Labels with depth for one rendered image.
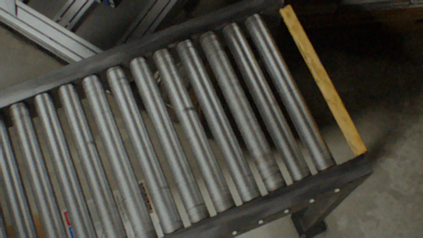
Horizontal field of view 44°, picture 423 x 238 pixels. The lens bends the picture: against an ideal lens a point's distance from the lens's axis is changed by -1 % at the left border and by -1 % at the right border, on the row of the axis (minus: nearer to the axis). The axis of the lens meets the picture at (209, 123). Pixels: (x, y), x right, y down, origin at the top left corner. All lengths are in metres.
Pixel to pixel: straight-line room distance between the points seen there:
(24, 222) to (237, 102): 0.58
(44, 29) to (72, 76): 0.81
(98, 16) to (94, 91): 0.85
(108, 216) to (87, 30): 1.06
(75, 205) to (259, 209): 0.43
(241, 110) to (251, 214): 0.26
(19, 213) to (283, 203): 0.61
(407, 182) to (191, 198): 1.14
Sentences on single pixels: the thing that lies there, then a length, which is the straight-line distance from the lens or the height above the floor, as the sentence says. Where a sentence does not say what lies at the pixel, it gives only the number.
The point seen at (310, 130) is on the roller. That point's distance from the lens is 1.28.
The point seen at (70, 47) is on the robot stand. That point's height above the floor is 0.23.
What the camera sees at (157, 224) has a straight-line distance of 2.03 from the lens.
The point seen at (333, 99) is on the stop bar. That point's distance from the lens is 1.29.
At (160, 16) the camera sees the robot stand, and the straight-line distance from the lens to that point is 2.08.
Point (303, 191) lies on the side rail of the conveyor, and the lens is 1.23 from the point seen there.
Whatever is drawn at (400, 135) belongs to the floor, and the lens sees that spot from 2.21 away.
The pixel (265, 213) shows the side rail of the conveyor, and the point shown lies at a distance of 1.21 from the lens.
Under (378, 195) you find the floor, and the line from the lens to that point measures 2.12.
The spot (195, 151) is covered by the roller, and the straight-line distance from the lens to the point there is 1.25.
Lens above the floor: 1.99
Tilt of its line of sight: 70 degrees down
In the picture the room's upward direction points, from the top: 5 degrees counter-clockwise
